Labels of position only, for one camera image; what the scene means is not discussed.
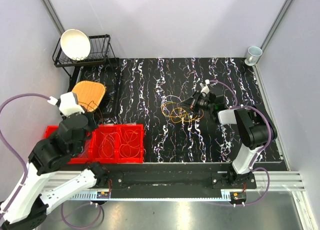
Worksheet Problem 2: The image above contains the white bowl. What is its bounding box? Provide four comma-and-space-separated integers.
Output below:
60, 29, 91, 61

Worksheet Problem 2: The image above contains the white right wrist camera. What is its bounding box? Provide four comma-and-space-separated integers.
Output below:
200, 79, 210, 97

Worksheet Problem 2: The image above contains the red bin right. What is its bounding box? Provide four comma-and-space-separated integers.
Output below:
117, 124, 145, 164

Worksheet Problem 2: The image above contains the red bin far left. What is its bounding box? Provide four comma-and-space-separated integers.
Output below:
43, 125, 62, 141

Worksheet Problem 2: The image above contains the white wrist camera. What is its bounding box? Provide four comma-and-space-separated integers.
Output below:
58, 92, 85, 117
200, 79, 210, 97

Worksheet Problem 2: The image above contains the pink cable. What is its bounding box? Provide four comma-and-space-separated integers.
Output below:
98, 132, 120, 160

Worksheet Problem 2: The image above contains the orange woven tray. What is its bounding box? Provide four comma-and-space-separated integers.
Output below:
72, 80, 106, 112

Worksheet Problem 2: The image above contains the pale blue mug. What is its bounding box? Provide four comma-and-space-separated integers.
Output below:
244, 46, 263, 66

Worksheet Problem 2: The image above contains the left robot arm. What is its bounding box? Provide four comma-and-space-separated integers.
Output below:
0, 112, 108, 230

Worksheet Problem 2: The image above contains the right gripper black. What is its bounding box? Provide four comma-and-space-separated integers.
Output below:
177, 90, 214, 113

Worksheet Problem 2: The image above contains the white purple cable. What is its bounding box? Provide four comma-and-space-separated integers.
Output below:
161, 94, 185, 108

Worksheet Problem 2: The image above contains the blue cable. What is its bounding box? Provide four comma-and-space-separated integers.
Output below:
79, 139, 92, 158

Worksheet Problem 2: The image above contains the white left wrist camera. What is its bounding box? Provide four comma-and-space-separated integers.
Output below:
58, 92, 85, 117

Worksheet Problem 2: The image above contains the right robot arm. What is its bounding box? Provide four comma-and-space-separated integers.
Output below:
177, 91, 278, 189

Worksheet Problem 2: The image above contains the black patterned table mat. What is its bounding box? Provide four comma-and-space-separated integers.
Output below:
67, 57, 283, 164

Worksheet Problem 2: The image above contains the black tray stand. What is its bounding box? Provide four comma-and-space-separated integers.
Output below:
68, 63, 121, 119

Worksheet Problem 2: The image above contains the black wire dish rack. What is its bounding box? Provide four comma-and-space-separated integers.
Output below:
52, 34, 120, 68

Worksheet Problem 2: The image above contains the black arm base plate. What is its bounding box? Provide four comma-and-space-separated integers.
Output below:
104, 163, 257, 200

